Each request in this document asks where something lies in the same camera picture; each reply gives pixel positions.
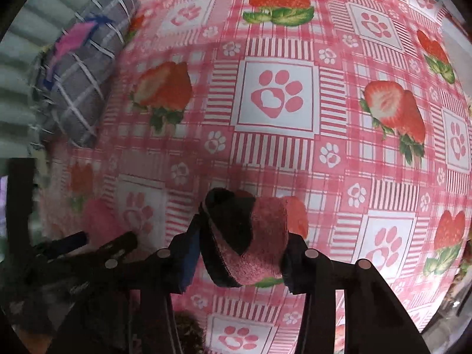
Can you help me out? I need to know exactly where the pink strawberry paw tablecloth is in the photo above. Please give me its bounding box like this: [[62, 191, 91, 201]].
[[40, 0, 471, 331]]

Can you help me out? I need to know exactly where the grey plaid star blanket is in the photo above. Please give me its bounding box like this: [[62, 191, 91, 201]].
[[29, 0, 138, 150]]

